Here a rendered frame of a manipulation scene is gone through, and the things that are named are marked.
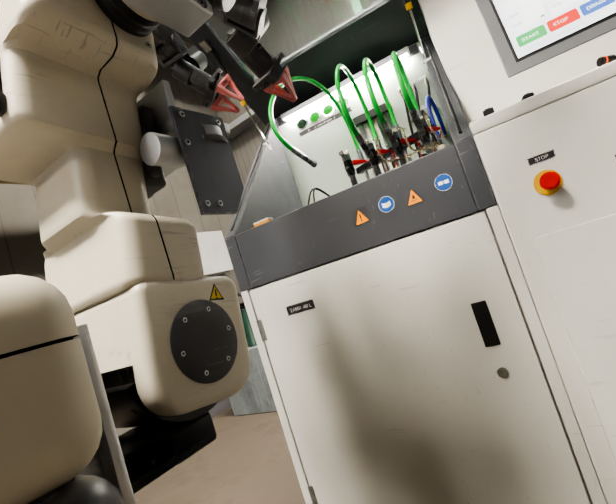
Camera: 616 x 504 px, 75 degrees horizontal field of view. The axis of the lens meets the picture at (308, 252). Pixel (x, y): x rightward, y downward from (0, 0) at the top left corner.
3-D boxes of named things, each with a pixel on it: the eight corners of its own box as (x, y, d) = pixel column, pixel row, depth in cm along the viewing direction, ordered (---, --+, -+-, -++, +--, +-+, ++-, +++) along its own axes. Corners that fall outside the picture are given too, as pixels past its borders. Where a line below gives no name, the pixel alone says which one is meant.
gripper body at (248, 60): (287, 56, 97) (265, 31, 93) (275, 79, 91) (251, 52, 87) (269, 72, 101) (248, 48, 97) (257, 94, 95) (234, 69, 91)
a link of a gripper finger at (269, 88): (309, 83, 100) (283, 52, 96) (302, 98, 96) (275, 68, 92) (291, 97, 105) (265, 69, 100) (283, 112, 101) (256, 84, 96)
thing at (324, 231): (251, 288, 113) (235, 235, 114) (259, 286, 117) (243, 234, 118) (478, 211, 87) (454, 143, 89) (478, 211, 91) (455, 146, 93)
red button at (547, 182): (540, 197, 79) (531, 173, 79) (538, 199, 83) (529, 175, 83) (569, 187, 77) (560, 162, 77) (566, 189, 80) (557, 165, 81)
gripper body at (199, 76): (217, 97, 122) (195, 84, 121) (224, 70, 114) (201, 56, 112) (207, 109, 118) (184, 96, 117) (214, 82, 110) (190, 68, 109)
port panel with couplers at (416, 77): (417, 160, 141) (389, 79, 143) (419, 161, 144) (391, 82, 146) (454, 144, 136) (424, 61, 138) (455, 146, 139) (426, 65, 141)
